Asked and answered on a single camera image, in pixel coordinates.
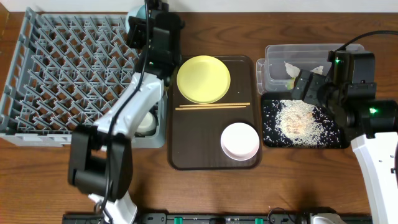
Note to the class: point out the upper wooden chopstick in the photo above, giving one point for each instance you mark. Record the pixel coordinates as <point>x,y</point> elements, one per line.
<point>216,104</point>

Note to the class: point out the light blue bowl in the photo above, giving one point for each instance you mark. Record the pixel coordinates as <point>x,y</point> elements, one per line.
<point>138,12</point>

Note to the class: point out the black waste tray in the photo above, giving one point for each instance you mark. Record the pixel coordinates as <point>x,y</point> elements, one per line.
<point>270,140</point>

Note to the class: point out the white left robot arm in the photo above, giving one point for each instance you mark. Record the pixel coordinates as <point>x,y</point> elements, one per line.
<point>100,163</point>

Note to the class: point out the clear plastic waste bin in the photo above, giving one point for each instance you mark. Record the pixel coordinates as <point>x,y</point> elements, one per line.
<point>270,70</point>

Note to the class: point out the yellow round plate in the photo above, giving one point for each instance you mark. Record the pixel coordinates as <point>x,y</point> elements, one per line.
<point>203,79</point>

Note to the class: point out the pink white bowl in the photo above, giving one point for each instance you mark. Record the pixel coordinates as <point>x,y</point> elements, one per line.
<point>240,141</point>

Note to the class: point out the wooden chopstick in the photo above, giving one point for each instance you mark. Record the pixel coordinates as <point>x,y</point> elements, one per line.
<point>210,108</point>
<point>216,104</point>

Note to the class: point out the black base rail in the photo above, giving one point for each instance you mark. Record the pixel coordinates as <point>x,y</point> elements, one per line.
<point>161,218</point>

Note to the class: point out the crumpled white tissue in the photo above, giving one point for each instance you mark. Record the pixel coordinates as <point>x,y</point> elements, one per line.
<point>294,71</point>

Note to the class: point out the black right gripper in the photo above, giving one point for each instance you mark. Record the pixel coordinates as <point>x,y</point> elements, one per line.
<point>316,81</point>

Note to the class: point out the small pale green cup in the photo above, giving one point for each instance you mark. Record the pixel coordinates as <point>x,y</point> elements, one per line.
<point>147,126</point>

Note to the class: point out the spilled rice pile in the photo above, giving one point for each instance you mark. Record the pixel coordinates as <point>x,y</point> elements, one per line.
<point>298,123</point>

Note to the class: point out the dark brown serving tray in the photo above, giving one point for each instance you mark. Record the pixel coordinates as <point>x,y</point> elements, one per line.
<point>194,135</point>

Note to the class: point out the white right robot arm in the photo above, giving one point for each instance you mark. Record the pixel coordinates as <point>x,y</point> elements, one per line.
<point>348,93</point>

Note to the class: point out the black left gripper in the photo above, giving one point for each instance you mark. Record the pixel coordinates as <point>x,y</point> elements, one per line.
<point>137,34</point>

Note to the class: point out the grey plastic dishwasher rack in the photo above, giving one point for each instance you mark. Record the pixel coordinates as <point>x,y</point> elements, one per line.
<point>67,70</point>

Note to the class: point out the lower wooden chopstick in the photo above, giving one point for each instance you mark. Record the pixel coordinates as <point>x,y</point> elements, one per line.
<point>210,108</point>

